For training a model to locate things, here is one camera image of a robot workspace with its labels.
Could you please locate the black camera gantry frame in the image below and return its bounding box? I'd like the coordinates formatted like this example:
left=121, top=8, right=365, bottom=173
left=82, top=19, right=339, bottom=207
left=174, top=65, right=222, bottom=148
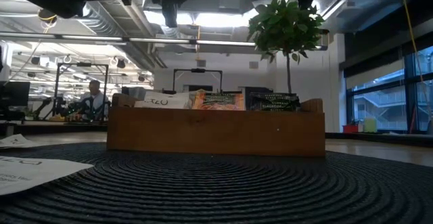
left=173, top=68, right=223, bottom=93

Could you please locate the dark blackcurrant tea packet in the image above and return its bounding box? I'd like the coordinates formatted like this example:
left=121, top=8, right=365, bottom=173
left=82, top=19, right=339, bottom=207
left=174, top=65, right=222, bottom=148
left=250, top=92, right=301, bottom=112

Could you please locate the bright ceiling light panel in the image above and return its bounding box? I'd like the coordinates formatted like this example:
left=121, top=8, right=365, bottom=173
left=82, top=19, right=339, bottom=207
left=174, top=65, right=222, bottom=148
left=143, top=9, right=258, bottom=28

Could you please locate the yellow hanging cable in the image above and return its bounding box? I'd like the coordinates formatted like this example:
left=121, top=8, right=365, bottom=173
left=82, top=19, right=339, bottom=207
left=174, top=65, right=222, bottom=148
left=402, top=0, right=428, bottom=83

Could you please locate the silver ceiling duct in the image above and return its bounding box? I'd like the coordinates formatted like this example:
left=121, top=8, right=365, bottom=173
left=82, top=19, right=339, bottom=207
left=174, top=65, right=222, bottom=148
left=77, top=0, right=164, bottom=70

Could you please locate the round black ceiling device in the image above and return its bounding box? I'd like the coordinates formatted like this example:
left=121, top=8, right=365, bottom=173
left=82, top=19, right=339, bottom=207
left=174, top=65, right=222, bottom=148
left=37, top=9, right=59, bottom=24

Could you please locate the person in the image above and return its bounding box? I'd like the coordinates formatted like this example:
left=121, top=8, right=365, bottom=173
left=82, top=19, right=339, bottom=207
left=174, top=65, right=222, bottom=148
left=79, top=80, right=111, bottom=120

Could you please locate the white orange Tazo tea packet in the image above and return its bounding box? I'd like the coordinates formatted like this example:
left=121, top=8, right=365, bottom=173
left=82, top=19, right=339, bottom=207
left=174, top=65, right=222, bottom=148
left=0, top=133, right=35, bottom=150
left=134, top=91, right=192, bottom=110
left=0, top=155, right=95, bottom=196

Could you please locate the green plant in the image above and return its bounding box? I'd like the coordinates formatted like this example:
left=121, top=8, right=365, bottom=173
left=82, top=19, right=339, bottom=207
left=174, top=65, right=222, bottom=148
left=248, top=0, right=325, bottom=95

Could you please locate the wooden three-compartment tea tray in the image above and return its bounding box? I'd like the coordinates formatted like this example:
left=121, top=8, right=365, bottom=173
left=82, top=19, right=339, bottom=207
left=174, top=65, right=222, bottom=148
left=106, top=93, right=326, bottom=158

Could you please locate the long ceiling light strip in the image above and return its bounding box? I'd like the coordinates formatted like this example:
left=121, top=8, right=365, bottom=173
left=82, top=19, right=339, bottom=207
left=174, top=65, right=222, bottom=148
left=0, top=30, right=329, bottom=51

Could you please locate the round dark woven placemat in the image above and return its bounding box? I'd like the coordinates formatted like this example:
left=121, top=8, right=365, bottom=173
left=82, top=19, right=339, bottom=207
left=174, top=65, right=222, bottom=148
left=0, top=141, right=433, bottom=224

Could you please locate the green container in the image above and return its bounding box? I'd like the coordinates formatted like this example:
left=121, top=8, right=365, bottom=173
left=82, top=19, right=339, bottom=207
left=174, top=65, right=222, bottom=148
left=363, top=117, right=378, bottom=133

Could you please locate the black robot station frame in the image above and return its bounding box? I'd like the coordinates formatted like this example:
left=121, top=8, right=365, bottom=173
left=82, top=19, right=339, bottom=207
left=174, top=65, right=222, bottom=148
left=53, top=62, right=110, bottom=122

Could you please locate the black monitor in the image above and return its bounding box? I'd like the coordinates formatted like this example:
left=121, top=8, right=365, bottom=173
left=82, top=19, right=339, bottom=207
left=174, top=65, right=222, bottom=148
left=0, top=81, right=31, bottom=117

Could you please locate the red peach tea packet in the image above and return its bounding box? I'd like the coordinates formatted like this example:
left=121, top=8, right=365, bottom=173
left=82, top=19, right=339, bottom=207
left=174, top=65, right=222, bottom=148
left=191, top=91, right=245, bottom=112

